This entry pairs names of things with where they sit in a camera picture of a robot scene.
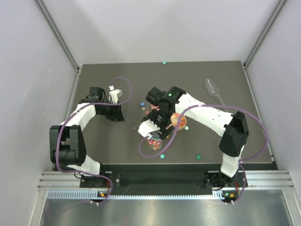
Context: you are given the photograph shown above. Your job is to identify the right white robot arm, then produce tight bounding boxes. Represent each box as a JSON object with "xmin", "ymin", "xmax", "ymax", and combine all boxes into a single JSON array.
[{"xmin": 138, "ymin": 87, "xmax": 249, "ymax": 186}]

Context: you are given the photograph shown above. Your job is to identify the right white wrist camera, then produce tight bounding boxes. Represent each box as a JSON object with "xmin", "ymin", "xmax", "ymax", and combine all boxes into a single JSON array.
[{"xmin": 138, "ymin": 119, "xmax": 160, "ymax": 137}]

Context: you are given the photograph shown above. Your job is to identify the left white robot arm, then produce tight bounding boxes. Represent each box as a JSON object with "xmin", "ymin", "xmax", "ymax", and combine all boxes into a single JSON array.
[{"xmin": 49, "ymin": 86, "xmax": 124, "ymax": 187}]

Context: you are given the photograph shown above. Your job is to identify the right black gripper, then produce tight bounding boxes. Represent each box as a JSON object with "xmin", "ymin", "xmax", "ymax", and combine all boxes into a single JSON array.
[{"xmin": 144, "ymin": 109, "xmax": 175, "ymax": 141}]

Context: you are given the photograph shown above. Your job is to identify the left aluminium corner post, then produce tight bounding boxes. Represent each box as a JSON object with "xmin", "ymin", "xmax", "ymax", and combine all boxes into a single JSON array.
[{"xmin": 34, "ymin": 0, "xmax": 80, "ymax": 72}]

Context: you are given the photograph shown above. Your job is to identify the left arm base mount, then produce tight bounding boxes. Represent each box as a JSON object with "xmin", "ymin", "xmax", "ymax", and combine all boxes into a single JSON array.
[{"xmin": 74, "ymin": 171, "xmax": 122, "ymax": 188}]

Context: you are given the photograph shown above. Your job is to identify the clear plastic scoop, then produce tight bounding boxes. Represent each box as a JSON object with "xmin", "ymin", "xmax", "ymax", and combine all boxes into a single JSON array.
[{"xmin": 205, "ymin": 79, "xmax": 226, "ymax": 106}]

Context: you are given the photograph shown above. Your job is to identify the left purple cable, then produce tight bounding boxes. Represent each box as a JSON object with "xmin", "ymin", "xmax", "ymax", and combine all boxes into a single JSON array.
[{"xmin": 55, "ymin": 77, "xmax": 133, "ymax": 205}]

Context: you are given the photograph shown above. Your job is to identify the tan tray translucent star candies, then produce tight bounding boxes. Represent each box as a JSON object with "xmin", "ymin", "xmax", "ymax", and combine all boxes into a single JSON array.
[{"xmin": 171, "ymin": 113, "xmax": 187, "ymax": 130}]

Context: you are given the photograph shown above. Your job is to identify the white slotted cable duct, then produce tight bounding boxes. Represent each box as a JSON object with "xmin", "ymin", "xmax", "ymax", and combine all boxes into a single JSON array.
[{"xmin": 47, "ymin": 190, "xmax": 235, "ymax": 200}]

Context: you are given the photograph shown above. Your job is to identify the pink tray opaque star candies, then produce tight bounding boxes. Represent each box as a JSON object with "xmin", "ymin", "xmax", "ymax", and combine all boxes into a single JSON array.
[{"xmin": 151, "ymin": 105, "xmax": 159, "ymax": 110}]

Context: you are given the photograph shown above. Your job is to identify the right aluminium corner post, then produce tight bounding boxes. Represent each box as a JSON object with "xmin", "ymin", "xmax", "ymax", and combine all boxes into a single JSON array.
[{"xmin": 243, "ymin": 0, "xmax": 288, "ymax": 70}]

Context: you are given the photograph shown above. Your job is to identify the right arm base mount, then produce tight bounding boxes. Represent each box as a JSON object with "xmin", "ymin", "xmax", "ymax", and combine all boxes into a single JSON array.
[{"xmin": 204, "ymin": 171, "xmax": 247, "ymax": 189}]

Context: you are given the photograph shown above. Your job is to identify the aluminium front frame rail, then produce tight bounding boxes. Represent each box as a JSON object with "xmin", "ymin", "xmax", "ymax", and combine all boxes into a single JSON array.
[{"xmin": 38, "ymin": 170, "xmax": 293, "ymax": 190}]

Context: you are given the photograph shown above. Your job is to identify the clear plastic jar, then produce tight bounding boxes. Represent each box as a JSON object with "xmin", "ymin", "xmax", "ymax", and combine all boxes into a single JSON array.
[{"xmin": 147, "ymin": 137, "xmax": 163, "ymax": 151}]

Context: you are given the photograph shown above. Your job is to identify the aluminium corner post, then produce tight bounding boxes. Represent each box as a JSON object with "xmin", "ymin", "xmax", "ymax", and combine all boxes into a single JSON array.
[
  {"xmin": 243, "ymin": 0, "xmax": 288, "ymax": 70},
  {"xmin": 34, "ymin": 0, "xmax": 80, "ymax": 72}
]

